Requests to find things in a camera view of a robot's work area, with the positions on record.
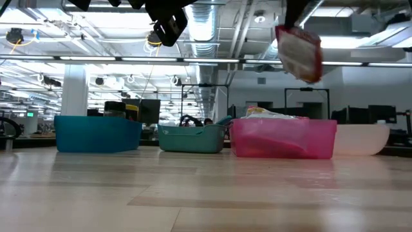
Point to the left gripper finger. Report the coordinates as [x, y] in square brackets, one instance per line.
[169, 35]
[167, 6]

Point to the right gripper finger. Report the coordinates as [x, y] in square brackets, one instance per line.
[294, 13]

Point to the red white ramen packet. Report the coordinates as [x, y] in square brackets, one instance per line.
[299, 54]

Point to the brown yellow-lid spice jar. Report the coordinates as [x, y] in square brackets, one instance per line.
[132, 109]

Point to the yellow ramen packet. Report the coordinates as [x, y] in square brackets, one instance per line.
[260, 112]

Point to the black ceiling device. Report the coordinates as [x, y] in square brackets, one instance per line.
[14, 35]
[154, 40]

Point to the long LED light bar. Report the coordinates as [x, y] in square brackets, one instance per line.
[219, 60]

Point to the large black background monitor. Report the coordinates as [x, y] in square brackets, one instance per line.
[149, 111]

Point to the white pillar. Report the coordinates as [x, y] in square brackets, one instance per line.
[74, 90]

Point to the person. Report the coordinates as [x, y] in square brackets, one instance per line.
[208, 121]

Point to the teal plastic basket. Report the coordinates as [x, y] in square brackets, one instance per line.
[193, 138]

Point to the blue plastic bin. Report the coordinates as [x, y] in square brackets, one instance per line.
[96, 133]

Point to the red plastic bin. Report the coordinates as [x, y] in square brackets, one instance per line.
[283, 138]

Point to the green exit sign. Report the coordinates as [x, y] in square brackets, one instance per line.
[30, 114]

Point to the ribbed silver air duct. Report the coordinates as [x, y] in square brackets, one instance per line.
[202, 29]

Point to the black background stand frame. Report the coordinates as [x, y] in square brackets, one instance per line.
[209, 85]
[307, 89]

